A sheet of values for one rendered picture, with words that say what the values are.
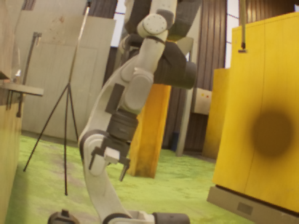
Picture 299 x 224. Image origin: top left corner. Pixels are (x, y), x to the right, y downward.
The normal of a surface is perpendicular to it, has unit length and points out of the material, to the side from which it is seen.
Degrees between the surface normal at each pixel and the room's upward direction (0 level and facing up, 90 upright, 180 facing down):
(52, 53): 90
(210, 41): 90
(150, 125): 90
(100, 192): 115
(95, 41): 90
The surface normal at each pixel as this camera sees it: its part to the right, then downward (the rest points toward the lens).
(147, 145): 0.29, 0.02
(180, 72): 0.13, 0.39
